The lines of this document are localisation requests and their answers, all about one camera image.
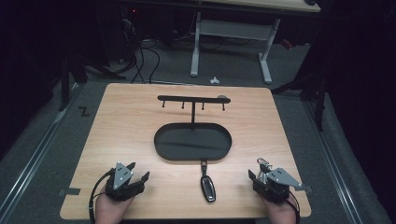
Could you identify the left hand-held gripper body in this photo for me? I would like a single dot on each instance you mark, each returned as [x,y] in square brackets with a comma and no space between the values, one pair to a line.
[120,179]

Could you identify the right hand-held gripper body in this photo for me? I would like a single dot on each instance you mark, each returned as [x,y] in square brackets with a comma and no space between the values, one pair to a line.
[280,182]

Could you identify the black key holder with tray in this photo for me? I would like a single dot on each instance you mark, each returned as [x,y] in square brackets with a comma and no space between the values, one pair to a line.
[193,143]

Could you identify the person's right hand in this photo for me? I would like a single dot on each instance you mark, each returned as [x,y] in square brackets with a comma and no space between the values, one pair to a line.
[281,213]

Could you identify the person's left hand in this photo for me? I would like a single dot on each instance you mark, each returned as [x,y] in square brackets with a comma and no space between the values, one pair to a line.
[110,210]

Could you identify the grey tape strip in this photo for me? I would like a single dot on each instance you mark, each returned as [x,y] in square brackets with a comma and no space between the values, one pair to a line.
[70,191]

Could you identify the round grey sticker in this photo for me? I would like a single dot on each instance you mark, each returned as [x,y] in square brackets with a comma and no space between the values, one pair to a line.
[222,96]

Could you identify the black stand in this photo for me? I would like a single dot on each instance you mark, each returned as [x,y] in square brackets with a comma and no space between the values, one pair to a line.
[67,81]
[319,99]

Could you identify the small white floor object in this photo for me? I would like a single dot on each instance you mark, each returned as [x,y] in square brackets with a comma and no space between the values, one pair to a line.
[214,81]

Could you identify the small red object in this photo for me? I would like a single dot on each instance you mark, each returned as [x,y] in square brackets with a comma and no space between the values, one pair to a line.
[286,44]

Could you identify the desk with white legs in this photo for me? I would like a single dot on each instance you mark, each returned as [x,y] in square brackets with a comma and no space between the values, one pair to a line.
[233,29]

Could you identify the metal floor rail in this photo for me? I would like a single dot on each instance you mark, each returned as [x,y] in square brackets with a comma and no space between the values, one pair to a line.
[334,165]
[34,155]

